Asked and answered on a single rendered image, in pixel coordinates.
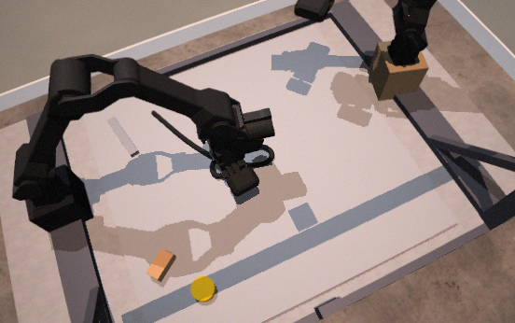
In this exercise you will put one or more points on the small orange block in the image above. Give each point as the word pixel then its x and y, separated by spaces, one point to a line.
pixel 161 264

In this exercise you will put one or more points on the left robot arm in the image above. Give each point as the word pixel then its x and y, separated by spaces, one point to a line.
pixel 214 112

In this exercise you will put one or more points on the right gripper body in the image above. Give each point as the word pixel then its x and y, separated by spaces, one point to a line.
pixel 314 10

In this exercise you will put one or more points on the black rope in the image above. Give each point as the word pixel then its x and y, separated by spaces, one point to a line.
pixel 206 153

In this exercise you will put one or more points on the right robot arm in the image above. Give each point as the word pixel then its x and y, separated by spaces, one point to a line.
pixel 410 17

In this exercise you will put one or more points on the grey rectangular bar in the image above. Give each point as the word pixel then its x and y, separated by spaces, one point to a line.
pixel 123 137

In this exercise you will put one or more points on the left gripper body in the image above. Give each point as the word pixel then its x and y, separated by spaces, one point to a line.
pixel 240 181

